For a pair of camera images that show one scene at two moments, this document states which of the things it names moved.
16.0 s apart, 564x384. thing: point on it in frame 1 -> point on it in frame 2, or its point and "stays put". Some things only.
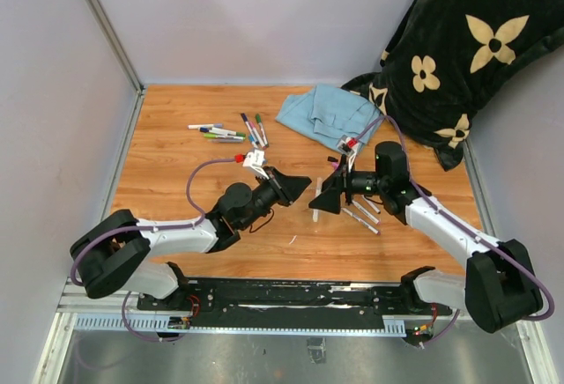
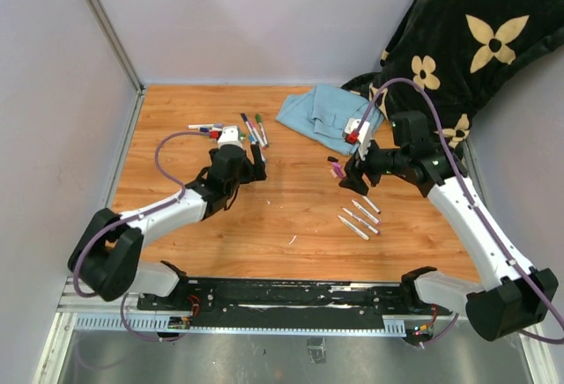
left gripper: x=287 y=188 -> x=254 y=172
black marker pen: x=364 y=197 stays put
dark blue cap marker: x=246 y=121 stays put
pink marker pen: x=367 y=213 stays put
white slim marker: x=318 y=191 -> x=353 y=228
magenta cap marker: x=362 y=222 stays put
